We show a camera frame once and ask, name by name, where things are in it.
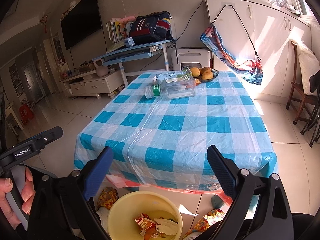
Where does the red knot wall ornament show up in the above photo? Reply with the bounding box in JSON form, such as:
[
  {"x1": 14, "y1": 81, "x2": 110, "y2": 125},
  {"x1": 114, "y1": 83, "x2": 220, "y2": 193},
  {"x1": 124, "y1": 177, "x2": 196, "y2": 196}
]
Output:
[{"x1": 40, "y1": 12, "x2": 49, "y2": 34}]

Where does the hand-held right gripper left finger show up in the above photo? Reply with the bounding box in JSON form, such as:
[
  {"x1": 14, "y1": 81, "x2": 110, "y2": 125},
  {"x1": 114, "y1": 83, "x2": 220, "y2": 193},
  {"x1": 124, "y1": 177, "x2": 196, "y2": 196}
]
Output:
[{"x1": 27, "y1": 146, "x2": 114, "y2": 240}]

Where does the white television cabinet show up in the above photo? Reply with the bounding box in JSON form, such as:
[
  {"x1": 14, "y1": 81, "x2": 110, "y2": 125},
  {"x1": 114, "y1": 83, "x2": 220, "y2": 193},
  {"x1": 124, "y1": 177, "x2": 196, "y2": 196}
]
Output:
[{"x1": 59, "y1": 69, "x2": 124, "y2": 99}]

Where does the dark blue backpack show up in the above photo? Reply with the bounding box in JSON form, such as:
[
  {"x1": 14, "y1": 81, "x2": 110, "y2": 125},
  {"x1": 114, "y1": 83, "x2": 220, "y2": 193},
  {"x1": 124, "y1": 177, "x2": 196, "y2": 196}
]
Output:
[{"x1": 128, "y1": 11, "x2": 173, "y2": 45}]

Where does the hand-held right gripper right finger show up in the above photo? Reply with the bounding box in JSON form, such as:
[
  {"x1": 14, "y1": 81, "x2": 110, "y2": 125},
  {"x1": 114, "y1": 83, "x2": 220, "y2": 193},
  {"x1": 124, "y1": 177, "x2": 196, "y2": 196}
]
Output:
[{"x1": 207, "y1": 145, "x2": 294, "y2": 240}]

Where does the yellow plastic basin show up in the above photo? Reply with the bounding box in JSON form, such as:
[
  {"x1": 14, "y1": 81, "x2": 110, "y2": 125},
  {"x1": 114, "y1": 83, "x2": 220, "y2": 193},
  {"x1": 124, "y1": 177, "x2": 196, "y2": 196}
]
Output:
[{"x1": 107, "y1": 191, "x2": 182, "y2": 240}]

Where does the person's left hand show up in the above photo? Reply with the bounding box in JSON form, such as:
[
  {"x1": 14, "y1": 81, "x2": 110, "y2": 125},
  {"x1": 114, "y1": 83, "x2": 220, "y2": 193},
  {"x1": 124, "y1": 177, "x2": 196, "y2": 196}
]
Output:
[{"x1": 0, "y1": 166, "x2": 35, "y2": 230}]

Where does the open green booklet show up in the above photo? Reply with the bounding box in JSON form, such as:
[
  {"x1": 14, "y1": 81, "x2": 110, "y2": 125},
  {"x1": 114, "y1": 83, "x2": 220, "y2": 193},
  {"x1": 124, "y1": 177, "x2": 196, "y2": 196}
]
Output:
[{"x1": 105, "y1": 41, "x2": 127, "y2": 53}]

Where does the dark fruit bowl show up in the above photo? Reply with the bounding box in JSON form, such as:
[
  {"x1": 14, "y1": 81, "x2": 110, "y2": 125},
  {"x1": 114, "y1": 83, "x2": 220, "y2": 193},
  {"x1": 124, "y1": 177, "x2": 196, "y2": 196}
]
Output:
[{"x1": 189, "y1": 67, "x2": 220, "y2": 83}]

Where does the white floor appliance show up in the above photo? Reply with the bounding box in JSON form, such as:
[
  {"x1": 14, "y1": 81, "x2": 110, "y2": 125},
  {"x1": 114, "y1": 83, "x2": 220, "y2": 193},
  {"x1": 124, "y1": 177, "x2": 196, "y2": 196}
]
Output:
[{"x1": 171, "y1": 47, "x2": 212, "y2": 72}]

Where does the red plastic stool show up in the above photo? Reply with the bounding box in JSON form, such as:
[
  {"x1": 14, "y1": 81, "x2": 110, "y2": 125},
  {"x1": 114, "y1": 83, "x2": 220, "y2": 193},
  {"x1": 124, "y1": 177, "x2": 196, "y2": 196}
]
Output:
[{"x1": 19, "y1": 104, "x2": 35, "y2": 126}]

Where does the row of books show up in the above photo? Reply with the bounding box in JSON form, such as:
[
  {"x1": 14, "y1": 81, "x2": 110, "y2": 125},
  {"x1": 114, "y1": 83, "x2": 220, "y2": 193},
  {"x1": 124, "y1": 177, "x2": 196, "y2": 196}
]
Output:
[{"x1": 105, "y1": 18, "x2": 134, "y2": 43}]

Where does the wooden chair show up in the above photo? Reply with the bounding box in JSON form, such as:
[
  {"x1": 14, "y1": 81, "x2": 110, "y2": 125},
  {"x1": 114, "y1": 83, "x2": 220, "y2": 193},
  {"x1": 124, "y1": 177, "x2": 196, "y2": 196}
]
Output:
[{"x1": 286, "y1": 40, "x2": 318, "y2": 125}]

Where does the blue checkered tablecloth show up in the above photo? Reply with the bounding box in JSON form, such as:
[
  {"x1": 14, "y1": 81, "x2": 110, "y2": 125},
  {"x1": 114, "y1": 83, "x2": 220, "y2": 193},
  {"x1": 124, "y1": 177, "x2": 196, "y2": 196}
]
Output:
[{"x1": 73, "y1": 70, "x2": 278, "y2": 193}]

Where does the white pillow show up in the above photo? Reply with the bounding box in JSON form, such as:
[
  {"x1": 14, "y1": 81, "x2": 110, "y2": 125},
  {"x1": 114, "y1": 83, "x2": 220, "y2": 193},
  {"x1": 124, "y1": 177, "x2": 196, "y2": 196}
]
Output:
[{"x1": 296, "y1": 42, "x2": 317, "y2": 95}]

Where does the white window cabinet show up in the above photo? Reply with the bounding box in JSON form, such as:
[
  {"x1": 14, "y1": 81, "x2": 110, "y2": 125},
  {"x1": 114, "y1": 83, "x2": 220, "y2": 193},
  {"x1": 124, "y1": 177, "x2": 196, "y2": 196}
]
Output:
[{"x1": 203, "y1": 0, "x2": 312, "y2": 102}]

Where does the white plastic bag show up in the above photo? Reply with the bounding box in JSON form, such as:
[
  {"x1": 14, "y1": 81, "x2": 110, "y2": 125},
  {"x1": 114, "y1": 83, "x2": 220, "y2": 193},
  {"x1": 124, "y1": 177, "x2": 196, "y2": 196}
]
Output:
[{"x1": 154, "y1": 218, "x2": 178, "y2": 237}]

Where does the floral slipper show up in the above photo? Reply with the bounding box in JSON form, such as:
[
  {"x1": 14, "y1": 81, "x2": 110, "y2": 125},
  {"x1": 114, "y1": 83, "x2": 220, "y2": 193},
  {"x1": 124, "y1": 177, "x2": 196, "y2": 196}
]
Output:
[
  {"x1": 97, "y1": 187, "x2": 118, "y2": 209},
  {"x1": 184, "y1": 209, "x2": 225, "y2": 239}
]

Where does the printed drawstring bag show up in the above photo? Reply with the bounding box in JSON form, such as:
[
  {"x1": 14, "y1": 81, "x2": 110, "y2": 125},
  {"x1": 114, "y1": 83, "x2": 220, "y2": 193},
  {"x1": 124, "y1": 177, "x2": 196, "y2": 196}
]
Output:
[{"x1": 200, "y1": 4, "x2": 263, "y2": 86}]

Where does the black television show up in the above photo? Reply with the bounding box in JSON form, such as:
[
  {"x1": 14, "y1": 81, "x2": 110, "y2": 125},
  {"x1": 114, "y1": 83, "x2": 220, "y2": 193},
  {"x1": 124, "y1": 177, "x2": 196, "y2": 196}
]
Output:
[{"x1": 60, "y1": 0, "x2": 103, "y2": 50}]

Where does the pink vase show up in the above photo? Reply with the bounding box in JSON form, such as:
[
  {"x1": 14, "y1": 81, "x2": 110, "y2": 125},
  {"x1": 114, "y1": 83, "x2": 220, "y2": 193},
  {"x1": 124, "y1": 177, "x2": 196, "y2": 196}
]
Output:
[{"x1": 94, "y1": 59, "x2": 109, "y2": 77}]

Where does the white folded cloth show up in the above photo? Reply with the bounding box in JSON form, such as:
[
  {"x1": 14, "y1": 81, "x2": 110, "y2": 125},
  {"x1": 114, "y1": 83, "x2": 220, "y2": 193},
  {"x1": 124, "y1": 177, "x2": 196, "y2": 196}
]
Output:
[{"x1": 279, "y1": 2, "x2": 300, "y2": 13}]

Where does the clear square plastic bottle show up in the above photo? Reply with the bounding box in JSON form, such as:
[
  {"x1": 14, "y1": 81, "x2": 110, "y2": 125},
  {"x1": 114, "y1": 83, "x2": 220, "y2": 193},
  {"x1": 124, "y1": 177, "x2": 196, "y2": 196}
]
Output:
[
  {"x1": 152, "y1": 70, "x2": 193, "y2": 84},
  {"x1": 144, "y1": 76, "x2": 197, "y2": 99}
]

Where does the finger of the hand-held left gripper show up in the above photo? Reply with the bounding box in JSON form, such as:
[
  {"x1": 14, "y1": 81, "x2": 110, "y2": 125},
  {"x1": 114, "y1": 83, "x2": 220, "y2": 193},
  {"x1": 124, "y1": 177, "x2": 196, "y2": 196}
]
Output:
[{"x1": 31, "y1": 126, "x2": 63, "y2": 153}]

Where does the black power cable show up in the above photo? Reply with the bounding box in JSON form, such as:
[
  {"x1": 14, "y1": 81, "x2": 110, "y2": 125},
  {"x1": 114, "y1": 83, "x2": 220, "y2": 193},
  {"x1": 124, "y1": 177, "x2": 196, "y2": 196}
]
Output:
[{"x1": 172, "y1": 1, "x2": 207, "y2": 43}]

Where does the blue study desk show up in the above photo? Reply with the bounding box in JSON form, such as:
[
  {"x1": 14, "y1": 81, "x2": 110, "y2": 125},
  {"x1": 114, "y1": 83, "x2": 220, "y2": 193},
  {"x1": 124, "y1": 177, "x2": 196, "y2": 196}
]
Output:
[{"x1": 92, "y1": 39, "x2": 178, "y2": 87}]

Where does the red snack wrapper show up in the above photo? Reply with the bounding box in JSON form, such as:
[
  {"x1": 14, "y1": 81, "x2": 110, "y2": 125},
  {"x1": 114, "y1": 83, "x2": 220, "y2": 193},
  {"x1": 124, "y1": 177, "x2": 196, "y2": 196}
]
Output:
[{"x1": 135, "y1": 214, "x2": 158, "y2": 235}]

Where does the black folding chair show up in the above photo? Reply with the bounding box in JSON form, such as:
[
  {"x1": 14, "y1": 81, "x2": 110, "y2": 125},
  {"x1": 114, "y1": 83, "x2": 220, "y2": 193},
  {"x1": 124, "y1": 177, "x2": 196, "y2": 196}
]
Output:
[{"x1": 300, "y1": 69, "x2": 320, "y2": 148}]

